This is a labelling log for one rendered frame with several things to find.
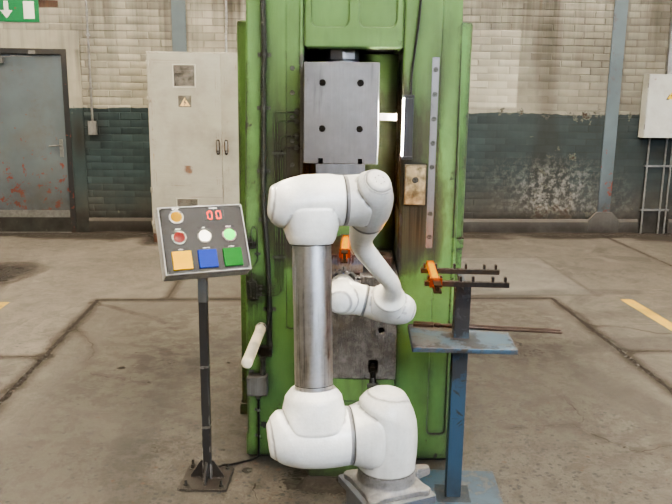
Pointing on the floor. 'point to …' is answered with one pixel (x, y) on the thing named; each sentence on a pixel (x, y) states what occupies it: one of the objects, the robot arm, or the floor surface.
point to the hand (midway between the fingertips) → (343, 272)
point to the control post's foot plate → (221, 477)
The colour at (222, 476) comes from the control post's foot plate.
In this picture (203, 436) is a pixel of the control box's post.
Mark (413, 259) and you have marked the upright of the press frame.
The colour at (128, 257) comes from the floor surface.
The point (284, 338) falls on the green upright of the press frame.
